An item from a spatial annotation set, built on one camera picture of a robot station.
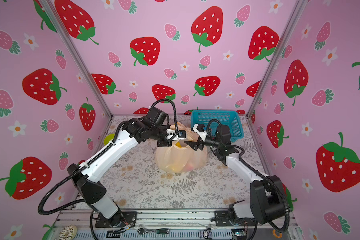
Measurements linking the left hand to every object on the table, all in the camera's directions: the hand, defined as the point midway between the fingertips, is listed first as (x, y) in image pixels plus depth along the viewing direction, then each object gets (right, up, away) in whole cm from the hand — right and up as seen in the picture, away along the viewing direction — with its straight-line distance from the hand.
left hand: (175, 135), depth 74 cm
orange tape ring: (+48, -47, -6) cm, 67 cm away
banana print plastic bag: (+2, -13, +7) cm, 15 cm away
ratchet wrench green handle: (-16, -46, -5) cm, 49 cm away
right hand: (+6, 0, +3) cm, 7 cm away
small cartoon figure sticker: (+14, -46, -7) cm, 48 cm away
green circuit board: (+31, -47, -4) cm, 56 cm away
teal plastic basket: (+20, +9, +12) cm, 25 cm away
